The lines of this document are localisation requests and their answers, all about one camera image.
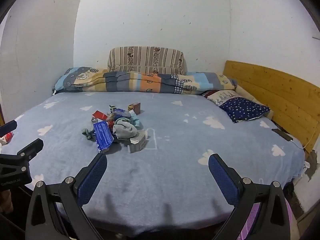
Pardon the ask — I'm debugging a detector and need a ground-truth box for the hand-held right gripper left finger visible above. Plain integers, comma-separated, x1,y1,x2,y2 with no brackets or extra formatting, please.
25,153,108,240

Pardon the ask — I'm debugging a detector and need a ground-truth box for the grey cardboard box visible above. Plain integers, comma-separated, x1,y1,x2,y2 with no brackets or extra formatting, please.
127,130,148,153

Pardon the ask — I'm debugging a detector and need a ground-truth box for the red snack packet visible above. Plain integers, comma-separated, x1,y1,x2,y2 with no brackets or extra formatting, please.
92,110,108,121

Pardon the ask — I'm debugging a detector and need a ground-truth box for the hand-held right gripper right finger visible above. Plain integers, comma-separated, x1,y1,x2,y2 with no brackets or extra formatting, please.
208,153,292,240

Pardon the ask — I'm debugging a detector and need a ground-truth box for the white charging cable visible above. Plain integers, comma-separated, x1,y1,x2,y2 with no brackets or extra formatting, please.
291,120,320,150

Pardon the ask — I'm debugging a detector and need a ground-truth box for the navy star pillow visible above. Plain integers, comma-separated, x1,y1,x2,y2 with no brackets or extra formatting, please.
219,97,271,123

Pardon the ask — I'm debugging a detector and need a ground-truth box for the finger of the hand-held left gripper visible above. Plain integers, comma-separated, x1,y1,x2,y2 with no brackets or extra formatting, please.
16,138,44,163
0,120,18,136

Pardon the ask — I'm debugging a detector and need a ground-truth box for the blue wrapper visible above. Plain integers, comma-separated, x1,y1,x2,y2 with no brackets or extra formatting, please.
107,109,132,120

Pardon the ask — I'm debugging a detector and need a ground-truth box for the grey sock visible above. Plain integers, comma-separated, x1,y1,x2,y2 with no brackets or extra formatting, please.
112,122,138,140

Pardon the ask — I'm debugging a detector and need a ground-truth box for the blue foil packet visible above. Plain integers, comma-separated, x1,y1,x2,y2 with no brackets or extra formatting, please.
93,120,115,153

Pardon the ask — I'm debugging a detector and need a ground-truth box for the wooden headboard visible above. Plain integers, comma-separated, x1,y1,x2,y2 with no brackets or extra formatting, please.
223,60,320,153

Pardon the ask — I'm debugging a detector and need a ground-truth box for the striped beige cushion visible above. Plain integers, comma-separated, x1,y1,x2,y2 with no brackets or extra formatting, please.
107,46,188,75

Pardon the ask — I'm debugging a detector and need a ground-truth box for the light blue cloud blanket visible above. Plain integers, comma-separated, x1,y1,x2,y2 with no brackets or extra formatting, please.
0,90,307,238

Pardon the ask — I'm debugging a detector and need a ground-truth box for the small brown box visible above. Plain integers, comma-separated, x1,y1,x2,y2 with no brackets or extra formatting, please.
128,102,141,115

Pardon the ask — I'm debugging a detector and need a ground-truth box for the folded patchwork quilt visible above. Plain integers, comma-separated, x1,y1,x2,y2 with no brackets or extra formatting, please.
52,67,237,95

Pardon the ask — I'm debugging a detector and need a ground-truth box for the red and white pack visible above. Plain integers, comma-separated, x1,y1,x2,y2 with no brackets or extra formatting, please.
0,132,13,146

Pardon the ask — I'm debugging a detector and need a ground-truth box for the grey-green sock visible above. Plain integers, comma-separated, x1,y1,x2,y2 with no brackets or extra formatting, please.
82,128,97,141

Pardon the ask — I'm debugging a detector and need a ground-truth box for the teal cloth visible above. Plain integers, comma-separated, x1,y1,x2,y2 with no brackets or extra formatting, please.
114,117,132,127

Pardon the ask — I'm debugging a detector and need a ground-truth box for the black phone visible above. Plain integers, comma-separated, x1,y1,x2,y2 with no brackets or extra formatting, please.
272,128,292,142

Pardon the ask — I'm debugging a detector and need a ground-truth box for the teal paper packet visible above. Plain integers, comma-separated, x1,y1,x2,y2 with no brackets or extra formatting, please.
130,112,142,128

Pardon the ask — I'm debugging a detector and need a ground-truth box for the white printed pillow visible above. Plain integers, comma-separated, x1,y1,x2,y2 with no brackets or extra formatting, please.
202,90,242,107

